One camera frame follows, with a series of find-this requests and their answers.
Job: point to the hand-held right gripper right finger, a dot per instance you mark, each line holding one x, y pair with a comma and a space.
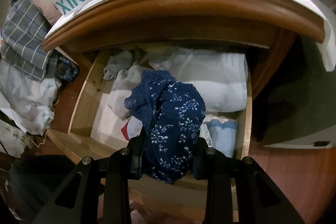
199, 161

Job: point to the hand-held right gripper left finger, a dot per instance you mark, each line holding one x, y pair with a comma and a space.
135, 161

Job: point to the navy floral lace underwear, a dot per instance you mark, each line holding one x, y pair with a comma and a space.
173, 119

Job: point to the wooden drawer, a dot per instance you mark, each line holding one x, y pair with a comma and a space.
86, 98

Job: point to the red and white cloth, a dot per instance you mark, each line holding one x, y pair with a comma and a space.
134, 129

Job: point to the light blue cloth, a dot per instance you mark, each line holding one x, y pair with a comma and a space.
223, 134

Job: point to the white lace cloth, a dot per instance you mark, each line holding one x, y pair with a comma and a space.
118, 98

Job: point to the white folded cloth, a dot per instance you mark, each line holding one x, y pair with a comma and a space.
218, 77

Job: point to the grey crumpled cloth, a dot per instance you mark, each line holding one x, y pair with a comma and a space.
118, 61

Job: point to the blue patterned cloth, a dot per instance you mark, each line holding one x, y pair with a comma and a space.
65, 69

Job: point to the white floral cloth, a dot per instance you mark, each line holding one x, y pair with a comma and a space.
23, 98

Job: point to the wooden nightstand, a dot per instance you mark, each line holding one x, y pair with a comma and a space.
183, 6

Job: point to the grey plaid blanket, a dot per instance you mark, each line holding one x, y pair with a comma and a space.
23, 29

